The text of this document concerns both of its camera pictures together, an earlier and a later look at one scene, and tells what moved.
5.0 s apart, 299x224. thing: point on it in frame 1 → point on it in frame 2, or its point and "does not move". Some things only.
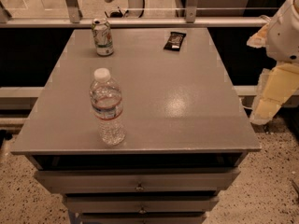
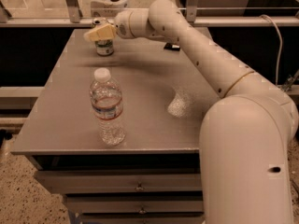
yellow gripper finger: [276, 86] → [121, 23]
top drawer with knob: [137, 180] does not move
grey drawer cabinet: [186, 132] does not move
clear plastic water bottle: [106, 100] does not move
